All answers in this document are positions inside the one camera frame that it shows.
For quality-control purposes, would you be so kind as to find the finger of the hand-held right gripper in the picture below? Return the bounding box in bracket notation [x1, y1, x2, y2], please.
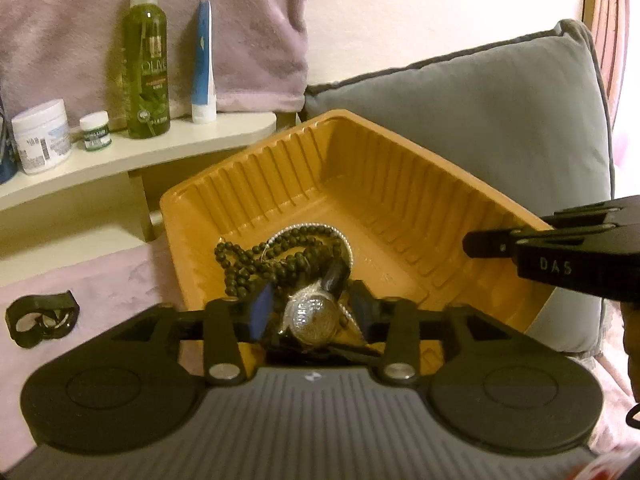
[542, 202, 624, 231]
[462, 227, 549, 261]

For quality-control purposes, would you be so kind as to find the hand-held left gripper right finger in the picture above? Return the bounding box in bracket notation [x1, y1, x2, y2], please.
[350, 280, 506, 386]

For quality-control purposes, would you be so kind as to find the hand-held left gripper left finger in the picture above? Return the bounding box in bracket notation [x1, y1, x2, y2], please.
[127, 282, 275, 386]

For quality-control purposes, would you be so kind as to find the silver-faced black strap watch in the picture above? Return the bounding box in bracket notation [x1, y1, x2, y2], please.
[267, 260, 386, 361]

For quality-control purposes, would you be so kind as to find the brown wooden bead necklace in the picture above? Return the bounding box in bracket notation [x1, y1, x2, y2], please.
[214, 225, 351, 302]

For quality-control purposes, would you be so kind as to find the white pearl strand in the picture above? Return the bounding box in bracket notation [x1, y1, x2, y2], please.
[260, 221, 360, 267]

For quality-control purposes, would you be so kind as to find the orange ribbed plastic tray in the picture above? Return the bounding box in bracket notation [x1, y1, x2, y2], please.
[159, 108, 556, 381]

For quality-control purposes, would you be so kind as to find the person's right hand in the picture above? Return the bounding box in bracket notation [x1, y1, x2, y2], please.
[620, 305, 640, 401]

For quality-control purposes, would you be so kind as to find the grey cushion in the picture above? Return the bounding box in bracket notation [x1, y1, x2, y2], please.
[302, 19, 616, 356]

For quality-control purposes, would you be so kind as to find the cream wooden shelf unit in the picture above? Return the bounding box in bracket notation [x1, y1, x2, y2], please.
[0, 110, 298, 271]

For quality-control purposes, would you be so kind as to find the pink fuzzy blanket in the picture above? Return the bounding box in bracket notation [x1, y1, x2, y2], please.
[0, 242, 181, 461]

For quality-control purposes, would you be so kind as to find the red white packet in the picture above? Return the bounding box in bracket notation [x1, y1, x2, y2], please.
[575, 442, 640, 480]

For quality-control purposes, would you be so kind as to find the black wristband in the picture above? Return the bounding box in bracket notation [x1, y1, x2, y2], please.
[5, 289, 81, 350]

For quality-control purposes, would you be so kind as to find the small green white jar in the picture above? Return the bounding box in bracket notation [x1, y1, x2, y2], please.
[80, 113, 112, 152]

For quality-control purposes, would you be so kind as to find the blue white tube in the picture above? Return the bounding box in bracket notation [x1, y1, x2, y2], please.
[191, 0, 217, 125]

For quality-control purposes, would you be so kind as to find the green oil spray bottle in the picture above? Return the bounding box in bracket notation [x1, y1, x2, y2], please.
[121, 0, 171, 139]

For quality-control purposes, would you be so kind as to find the white cream jar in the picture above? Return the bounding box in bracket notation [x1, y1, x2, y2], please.
[11, 99, 72, 176]

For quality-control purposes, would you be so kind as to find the blue spray bottle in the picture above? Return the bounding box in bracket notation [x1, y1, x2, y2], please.
[0, 95, 18, 185]

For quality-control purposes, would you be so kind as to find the pink hanging towel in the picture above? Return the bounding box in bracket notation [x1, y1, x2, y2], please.
[0, 0, 318, 113]

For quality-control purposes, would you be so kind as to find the round wooden frame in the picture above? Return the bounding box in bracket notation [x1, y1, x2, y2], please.
[582, 0, 640, 111]

